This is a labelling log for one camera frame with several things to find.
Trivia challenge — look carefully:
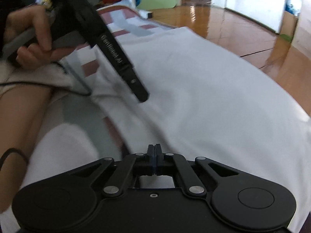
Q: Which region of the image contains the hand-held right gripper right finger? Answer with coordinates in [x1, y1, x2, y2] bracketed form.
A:
[155, 144, 239, 197]

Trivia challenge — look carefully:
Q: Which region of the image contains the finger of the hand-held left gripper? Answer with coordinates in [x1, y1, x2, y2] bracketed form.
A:
[121, 66, 149, 102]

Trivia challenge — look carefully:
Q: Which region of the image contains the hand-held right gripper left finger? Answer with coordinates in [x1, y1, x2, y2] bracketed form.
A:
[70, 145, 155, 198]

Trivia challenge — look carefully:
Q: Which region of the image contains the white shirt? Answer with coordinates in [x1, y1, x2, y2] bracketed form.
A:
[91, 26, 311, 233]

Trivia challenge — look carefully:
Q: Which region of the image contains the person's left forearm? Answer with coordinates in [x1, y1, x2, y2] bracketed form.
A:
[0, 0, 36, 32]

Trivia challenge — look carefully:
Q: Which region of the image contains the person's left hand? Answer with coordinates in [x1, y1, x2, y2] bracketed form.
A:
[5, 5, 79, 70]

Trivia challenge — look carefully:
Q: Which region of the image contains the checked floor mat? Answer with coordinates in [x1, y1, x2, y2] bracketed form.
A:
[49, 5, 178, 156]

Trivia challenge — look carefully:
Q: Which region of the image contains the person's white clothing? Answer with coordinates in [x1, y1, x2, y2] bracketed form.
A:
[0, 58, 100, 233]

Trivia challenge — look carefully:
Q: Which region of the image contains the large cardboard box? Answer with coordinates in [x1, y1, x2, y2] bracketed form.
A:
[282, 12, 299, 36]

